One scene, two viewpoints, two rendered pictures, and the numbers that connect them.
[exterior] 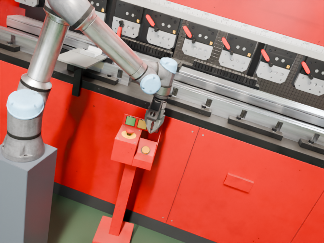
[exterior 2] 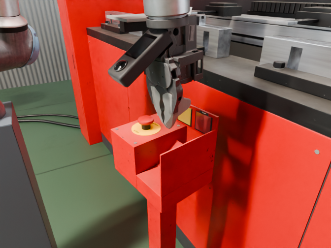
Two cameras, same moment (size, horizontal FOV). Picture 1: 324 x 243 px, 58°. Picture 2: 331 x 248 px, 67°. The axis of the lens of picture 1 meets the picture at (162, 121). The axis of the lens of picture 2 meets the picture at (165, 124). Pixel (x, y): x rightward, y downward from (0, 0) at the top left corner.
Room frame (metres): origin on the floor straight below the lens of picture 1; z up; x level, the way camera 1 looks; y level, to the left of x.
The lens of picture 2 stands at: (0.94, -0.31, 1.07)
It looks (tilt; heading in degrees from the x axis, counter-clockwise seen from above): 28 degrees down; 51
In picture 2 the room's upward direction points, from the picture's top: straight up
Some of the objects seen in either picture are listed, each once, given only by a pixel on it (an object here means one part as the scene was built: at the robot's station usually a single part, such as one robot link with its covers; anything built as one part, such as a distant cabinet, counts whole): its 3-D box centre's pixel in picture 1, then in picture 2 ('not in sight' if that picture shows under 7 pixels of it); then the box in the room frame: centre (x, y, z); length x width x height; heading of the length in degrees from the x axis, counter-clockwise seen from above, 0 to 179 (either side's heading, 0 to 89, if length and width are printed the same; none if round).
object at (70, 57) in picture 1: (81, 57); (148, 16); (1.51, 0.51, 1.00); 0.26 x 0.18 x 0.01; 174
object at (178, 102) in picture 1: (185, 104); (315, 84); (1.54, -0.10, 0.89); 0.30 x 0.05 x 0.03; 84
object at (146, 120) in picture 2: (129, 132); (146, 124); (1.23, 0.14, 0.79); 0.04 x 0.04 x 0.04
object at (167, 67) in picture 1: (166, 72); not in sight; (1.21, 0.04, 1.14); 0.09 x 0.08 x 0.11; 110
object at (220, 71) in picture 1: (224, 72); not in sight; (1.97, -0.31, 1.02); 0.44 x 0.06 x 0.04; 84
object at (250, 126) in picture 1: (254, 127); not in sight; (1.49, -0.50, 0.89); 0.30 x 0.05 x 0.03; 84
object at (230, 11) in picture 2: not in sight; (210, 9); (1.82, 0.49, 1.01); 0.26 x 0.12 x 0.05; 174
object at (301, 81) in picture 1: (313, 74); not in sight; (1.53, -0.67, 1.24); 0.15 x 0.09 x 0.17; 84
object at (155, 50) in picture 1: (146, 47); (291, 7); (2.04, 0.25, 1.02); 0.37 x 0.06 x 0.04; 84
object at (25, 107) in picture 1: (25, 111); not in sight; (0.91, 0.48, 0.94); 0.13 x 0.12 x 0.14; 20
